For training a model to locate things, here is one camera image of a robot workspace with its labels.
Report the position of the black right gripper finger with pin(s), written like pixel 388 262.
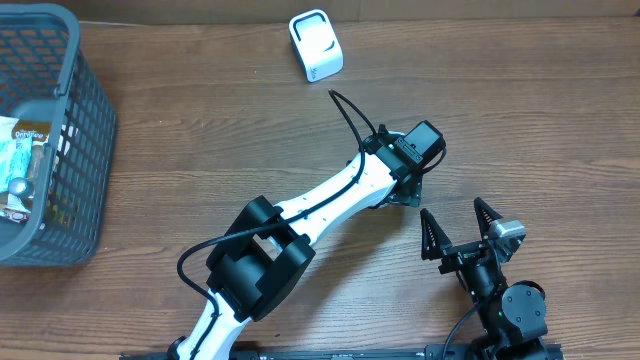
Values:
pixel 485 215
pixel 434 241

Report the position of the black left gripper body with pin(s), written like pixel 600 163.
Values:
pixel 412 193

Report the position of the white barcode scanner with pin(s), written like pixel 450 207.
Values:
pixel 316 45

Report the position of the red white snack packet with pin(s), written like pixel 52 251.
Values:
pixel 13 208

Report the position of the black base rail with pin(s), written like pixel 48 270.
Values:
pixel 430 352

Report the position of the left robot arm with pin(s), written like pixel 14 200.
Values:
pixel 268 247

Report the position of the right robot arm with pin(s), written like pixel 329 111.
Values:
pixel 512 315

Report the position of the yellow bottle with silver cap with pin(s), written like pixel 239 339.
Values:
pixel 21 188

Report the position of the grey plastic shopping basket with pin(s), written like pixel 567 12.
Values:
pixel 45 78

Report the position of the brown snack package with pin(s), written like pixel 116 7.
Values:
pixel 39 133

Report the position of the teal white large packet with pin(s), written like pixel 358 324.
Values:
pixel 15 159

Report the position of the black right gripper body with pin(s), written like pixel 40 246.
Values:
pixel 481 279

